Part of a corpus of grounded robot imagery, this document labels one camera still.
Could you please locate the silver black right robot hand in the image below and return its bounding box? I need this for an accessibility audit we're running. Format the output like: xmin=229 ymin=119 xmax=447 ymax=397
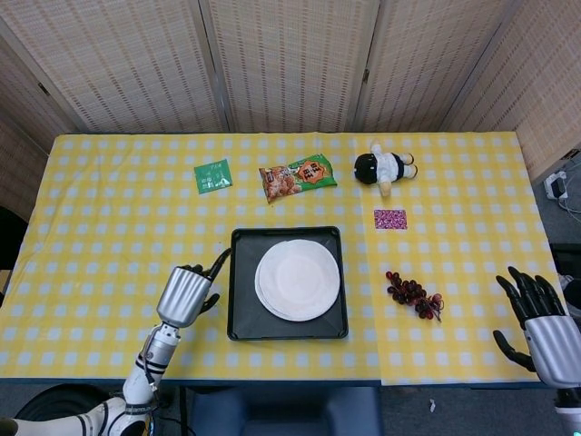
xmin=492 ymin=266 xmax=581 ymax=390

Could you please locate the white paper plate cracked rim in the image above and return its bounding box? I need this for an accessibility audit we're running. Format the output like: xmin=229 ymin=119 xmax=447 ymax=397
xmin=254 ymin=243 xmax=340 ymax=322

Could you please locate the yellow white checked tablecloth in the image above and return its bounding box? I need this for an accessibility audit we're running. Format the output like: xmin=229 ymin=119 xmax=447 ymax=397
xmin=315 ymin=131 xmax=568 ymax=387
xmin=0 ymin=132 xmax=382 ymax=382

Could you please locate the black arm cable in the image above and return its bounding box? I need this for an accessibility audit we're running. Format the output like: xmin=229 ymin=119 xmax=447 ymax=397
xmin=142 ymin=349 xmax=161 ymax=395

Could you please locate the orange green snack bag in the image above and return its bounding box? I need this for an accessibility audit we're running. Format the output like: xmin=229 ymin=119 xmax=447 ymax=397
xmin=258 ymin=153 xmax=339 ymax=204

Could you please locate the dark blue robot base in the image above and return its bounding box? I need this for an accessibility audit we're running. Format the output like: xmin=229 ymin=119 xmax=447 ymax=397
xmin=189 ymin=385 xmax=383 ymax=436

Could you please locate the white paper plate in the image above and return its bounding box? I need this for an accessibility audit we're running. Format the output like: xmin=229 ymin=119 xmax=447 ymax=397
xmin=257 ymin=238 xmax=341 ymax=319

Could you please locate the beige woven folding screen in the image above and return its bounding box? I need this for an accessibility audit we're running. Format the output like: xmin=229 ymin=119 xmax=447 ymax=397
xmin=0 ymin=0 xmax=581 ymax=219

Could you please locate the dark red grape bunch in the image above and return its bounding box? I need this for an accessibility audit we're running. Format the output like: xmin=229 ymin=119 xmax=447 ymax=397
xmin=385 ymin=270 xmax=445 ymax=322

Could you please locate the green flat packet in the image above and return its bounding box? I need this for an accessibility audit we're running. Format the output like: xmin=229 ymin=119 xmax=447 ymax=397
xmin=193 ymin=158 xmax=234 ymax=195

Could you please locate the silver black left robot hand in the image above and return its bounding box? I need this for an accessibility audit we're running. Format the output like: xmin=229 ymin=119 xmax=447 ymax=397
xmin=156 ymin=247 xmax=233 ymax=329

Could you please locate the black square plastic tray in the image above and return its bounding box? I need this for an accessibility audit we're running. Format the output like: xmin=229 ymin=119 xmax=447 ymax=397
xmin=226 ymin=225 xmax=350 ymax=342

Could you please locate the white power strip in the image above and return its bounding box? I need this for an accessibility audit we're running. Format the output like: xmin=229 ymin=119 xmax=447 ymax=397
xmin=543 ymin=170 xmax=571 ymax=201

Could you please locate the black white plush doll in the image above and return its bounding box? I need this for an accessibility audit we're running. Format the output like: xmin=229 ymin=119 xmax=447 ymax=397
xmin=353 ymin=139 xmax=419 ymax=199

